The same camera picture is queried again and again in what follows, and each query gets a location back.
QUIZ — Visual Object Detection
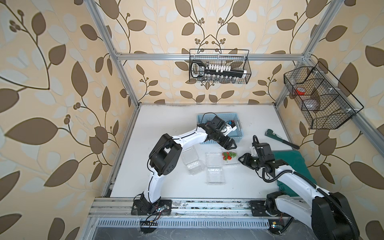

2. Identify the black white tool set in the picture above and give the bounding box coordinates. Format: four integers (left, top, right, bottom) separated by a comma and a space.
189, 61, 252, 79

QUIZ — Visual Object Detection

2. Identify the packed strawberries cluster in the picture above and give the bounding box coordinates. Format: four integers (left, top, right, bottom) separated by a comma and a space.
222, 152, 237, 162

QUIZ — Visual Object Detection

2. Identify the black corrugated cable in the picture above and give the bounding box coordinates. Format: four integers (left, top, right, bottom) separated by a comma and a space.
252, 134, 360, 240

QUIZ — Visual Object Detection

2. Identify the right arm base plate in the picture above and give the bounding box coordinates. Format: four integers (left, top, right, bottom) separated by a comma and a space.
249, 200, 290, 218

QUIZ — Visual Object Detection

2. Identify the blue plastic basket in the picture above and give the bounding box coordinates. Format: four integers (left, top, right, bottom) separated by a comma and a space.
197, 112, 244, 144

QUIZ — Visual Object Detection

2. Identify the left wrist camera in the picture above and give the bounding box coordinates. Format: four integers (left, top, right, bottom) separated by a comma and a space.
222, 120, 237, 136

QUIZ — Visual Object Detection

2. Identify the black wire basket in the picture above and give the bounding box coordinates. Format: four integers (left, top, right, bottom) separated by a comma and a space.
284, 62, 364, 130
189, 48, 252, 85

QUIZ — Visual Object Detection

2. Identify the green pipe wrench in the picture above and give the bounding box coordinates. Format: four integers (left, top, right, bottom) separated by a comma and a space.
265, 129, 300, 150

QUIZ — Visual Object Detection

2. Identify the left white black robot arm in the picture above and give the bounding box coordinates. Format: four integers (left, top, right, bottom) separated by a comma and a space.
140, 115, 237, 214

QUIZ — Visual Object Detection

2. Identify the back black wire basket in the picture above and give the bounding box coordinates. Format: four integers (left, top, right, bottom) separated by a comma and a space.
189, 48, 252, 85

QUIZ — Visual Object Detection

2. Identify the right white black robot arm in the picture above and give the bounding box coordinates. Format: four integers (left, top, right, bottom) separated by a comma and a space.
238, 142, 360, 240

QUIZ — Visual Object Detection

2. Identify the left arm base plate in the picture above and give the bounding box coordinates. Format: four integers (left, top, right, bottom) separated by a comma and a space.
131, 199, 173, 216

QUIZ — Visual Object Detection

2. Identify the clear clamshell container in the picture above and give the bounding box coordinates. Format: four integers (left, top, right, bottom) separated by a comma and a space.
181, 146, 205, 175
222, 151, 239, 165
206, 152, 226, 185

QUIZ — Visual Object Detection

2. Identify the right black wire basket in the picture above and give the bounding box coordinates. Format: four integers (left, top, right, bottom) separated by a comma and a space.
284, 62, 364, 130

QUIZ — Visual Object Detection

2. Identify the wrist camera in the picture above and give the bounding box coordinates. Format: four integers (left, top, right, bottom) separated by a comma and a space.
222, 120, 237, 136
255, 143, 275, 162

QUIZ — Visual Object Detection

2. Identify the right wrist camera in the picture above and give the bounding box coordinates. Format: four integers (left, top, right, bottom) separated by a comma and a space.
255, 143, 275, 162

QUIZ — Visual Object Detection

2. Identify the red tape roll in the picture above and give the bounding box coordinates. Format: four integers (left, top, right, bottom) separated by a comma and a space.
295, 87, 306, 96

